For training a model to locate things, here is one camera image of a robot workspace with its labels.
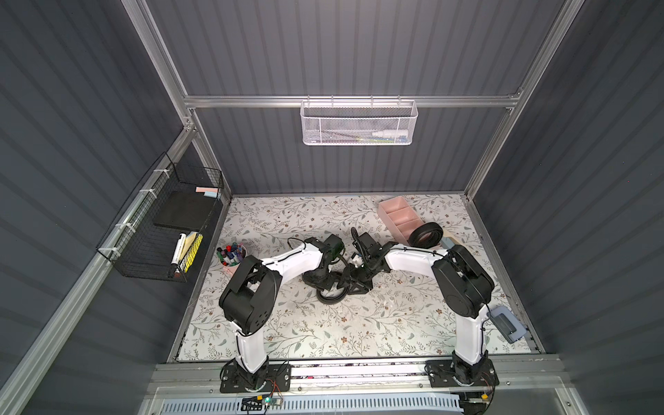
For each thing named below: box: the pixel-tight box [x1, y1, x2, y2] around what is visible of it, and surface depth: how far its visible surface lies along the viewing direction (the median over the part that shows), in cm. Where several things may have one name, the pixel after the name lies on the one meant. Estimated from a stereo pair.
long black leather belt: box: [408, 222, 444, 249], surface depth 93 cm
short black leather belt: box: [315, 286, 350, 305], surface depth 89 cm
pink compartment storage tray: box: [376, 196, 425, 246], surface depth 108 cm
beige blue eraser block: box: [440, 236, 460, 250], surface depth 102 cm
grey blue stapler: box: [486, 306, 528, 345], surface depth 82 cm
